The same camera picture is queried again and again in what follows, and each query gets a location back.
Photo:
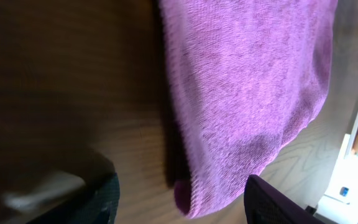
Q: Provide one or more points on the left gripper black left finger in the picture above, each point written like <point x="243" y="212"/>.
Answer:
<point x="96" y="204"/>

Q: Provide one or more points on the purple microfiber cloth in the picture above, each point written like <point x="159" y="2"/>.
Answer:
<point x="245" y="78"/>

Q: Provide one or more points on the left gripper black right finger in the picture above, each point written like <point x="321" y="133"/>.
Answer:
<point x="266" y="205"/>

